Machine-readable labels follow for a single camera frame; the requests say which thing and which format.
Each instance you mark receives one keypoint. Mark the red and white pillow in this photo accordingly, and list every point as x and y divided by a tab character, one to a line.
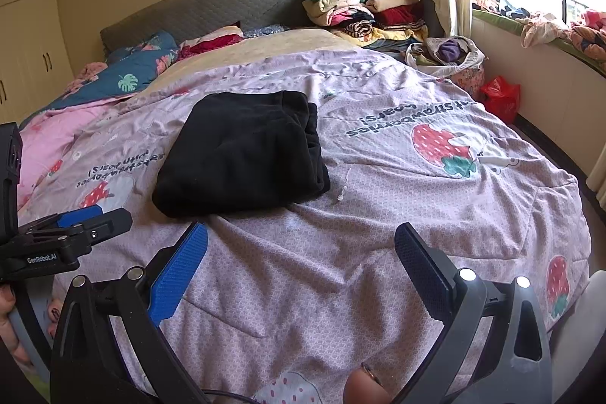
220	38

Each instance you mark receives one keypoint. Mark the blue leaf print pillow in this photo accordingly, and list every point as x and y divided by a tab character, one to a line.
129	70

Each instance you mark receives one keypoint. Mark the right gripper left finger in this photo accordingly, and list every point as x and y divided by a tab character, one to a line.
177	271

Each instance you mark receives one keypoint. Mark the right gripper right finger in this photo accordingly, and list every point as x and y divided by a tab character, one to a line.
430	270

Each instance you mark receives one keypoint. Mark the cream wardrobe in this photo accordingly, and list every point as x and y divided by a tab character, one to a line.
35	67

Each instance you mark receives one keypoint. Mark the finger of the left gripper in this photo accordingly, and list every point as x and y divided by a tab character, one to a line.
99	229
71	218

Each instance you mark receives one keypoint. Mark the pile of folded clothes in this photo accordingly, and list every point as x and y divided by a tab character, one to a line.
388	26

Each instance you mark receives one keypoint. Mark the lilac strawberry print duvet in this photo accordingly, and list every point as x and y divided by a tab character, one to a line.
315	288

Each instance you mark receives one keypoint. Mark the clothes on window sill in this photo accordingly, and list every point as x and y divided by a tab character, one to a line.
583	37

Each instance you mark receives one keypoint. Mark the pink quilt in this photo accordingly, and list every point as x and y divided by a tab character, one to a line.
48	137

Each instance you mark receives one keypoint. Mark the floral laundry basket with clothes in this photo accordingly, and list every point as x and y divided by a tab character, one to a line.
456	59

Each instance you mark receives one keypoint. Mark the grey padded headboard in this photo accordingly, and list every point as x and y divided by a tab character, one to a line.
187	19

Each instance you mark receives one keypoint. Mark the red plastic bag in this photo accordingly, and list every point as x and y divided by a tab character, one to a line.
502	99

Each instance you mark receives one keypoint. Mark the person's right hand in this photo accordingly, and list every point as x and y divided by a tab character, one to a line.
362	387

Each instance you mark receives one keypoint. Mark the beige bed sheet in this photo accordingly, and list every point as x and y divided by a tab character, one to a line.
250	50

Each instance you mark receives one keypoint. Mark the black garment with orange print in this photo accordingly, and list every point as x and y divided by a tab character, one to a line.
242	153

